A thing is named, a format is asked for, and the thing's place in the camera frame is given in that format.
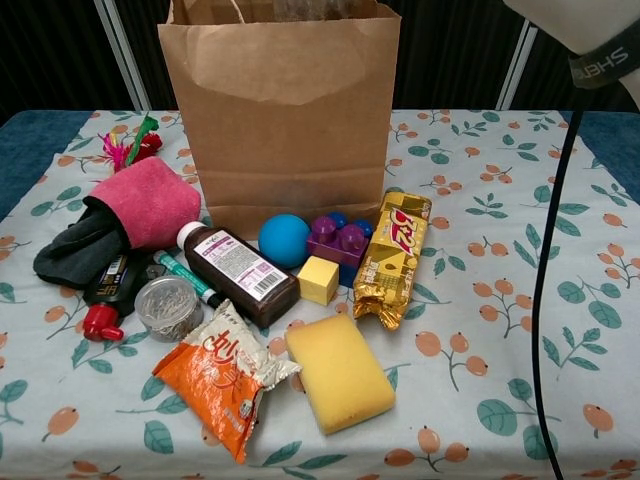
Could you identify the clear tub of paper clips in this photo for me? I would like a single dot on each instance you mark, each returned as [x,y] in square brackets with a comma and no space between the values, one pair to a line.
[167,307]

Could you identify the white screen frame post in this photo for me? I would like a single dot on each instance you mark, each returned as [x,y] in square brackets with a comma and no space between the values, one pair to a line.
[512,75]
[124,55]

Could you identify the black pleated curtain panel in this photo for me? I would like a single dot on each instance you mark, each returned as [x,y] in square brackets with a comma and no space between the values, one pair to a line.
[145,20]
[50,50]
[545,75]
[450,50]

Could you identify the floral print tablecloth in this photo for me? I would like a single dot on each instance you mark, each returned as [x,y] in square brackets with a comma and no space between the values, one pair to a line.
[450,400]

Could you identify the brown syrup bottle white cap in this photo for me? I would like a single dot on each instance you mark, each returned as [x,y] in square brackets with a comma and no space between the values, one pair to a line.
[235,270]

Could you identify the black bottle red cap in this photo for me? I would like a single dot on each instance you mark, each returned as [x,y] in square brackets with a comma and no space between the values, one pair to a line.
[117,280]

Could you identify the blue toy brick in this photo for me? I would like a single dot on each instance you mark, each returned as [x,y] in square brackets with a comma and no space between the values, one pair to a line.
[350,276]

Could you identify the colourful feather shuttlecock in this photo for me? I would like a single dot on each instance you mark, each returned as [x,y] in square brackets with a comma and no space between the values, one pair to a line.
[145,147]

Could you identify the gold wafer packet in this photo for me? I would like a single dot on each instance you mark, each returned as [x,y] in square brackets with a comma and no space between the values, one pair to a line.
[392,250]

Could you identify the pink towel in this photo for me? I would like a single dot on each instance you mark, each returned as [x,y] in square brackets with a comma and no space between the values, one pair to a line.
[150,200]

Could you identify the brown paper bag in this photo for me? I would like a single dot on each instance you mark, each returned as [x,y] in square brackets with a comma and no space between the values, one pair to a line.
[285,150]

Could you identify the yellow sponge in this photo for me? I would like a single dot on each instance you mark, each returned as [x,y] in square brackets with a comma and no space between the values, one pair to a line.
[340,375]

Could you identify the blue ball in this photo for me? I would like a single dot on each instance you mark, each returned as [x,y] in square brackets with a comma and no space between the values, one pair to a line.
[282,242]

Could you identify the yellow cube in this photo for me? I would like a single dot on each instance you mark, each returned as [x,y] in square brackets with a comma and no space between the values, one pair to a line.
[317,280]

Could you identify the dark grey cloth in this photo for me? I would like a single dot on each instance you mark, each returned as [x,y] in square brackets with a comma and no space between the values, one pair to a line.
[80,245]

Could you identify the purple toy brick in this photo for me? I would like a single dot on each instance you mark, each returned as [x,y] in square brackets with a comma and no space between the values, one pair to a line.
[332,245]

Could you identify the orange white snack packet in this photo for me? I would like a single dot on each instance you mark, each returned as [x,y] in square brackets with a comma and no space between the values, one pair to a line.
[215,380]

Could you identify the green marker pen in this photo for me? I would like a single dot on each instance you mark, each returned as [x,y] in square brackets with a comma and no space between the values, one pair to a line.
[180,270]

